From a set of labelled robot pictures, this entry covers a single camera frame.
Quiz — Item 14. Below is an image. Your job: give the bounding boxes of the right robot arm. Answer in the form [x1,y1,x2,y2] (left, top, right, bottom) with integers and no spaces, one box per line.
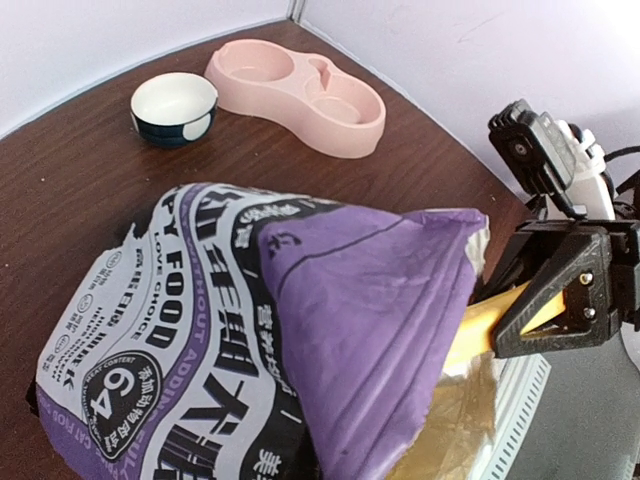
[479,174,639,358]

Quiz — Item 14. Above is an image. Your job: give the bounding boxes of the right aluminium corner post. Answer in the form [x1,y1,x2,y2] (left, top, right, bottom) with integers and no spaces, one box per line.
[287,0,307,24]

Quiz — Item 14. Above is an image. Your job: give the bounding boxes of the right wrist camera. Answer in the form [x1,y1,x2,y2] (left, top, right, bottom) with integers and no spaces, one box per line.
[488,99,615,220]

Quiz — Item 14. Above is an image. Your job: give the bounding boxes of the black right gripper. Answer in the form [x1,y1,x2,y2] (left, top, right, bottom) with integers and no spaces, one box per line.
[472,220,639,358]

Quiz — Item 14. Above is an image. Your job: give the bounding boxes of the pink double pet feeder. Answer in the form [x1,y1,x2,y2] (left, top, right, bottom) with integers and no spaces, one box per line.
[205,39,386,159]

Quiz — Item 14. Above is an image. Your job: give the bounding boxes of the black and white ceramic bowl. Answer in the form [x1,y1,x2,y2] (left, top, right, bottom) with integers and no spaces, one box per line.
[130,72,219,148]

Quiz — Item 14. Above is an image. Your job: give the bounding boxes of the yellow plastic scoop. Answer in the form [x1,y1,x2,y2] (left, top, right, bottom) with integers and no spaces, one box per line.
[442,279,571,376]

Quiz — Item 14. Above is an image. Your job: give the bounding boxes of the purple pet food bag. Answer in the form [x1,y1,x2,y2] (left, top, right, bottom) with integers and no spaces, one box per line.
[35,183,489,479]

